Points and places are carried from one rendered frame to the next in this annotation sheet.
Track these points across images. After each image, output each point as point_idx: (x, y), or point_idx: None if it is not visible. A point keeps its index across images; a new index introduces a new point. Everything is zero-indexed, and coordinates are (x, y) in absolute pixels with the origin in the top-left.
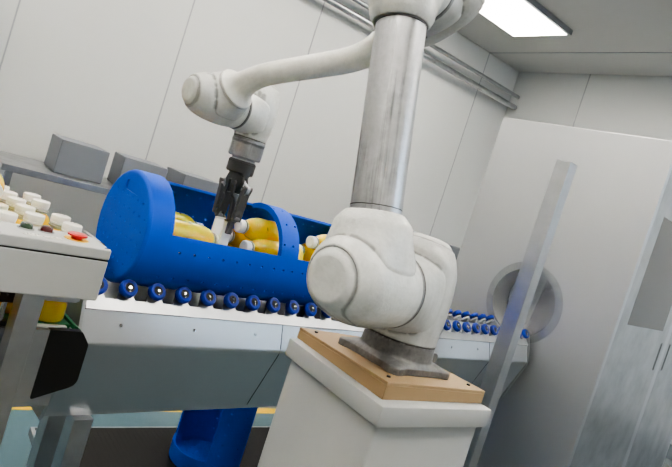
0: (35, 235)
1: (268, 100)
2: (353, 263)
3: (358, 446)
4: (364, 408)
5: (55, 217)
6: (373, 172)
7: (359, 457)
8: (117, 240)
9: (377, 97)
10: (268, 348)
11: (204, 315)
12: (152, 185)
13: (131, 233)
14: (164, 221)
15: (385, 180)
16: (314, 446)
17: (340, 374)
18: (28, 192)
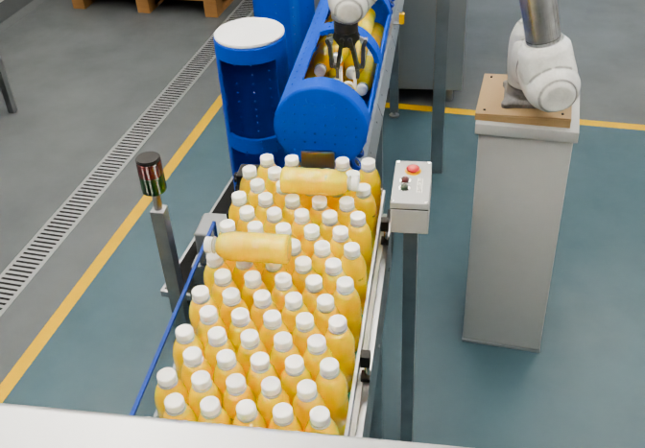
0: (421, 188)
1: None
2: (572, 84)
3: (562, 155)
4: (564, 138)
5: (346, 164)
6: (549, 22)
7: (565, 159)
8: (323, 140)
9: None
10: (381, 123)
11: (369, 139)
12: (344, 92)
13: (343, 131)
14: (365, 109)
15: (556, 23)
16: (525, 168)
17: (535, 128)
18: (262, 157)
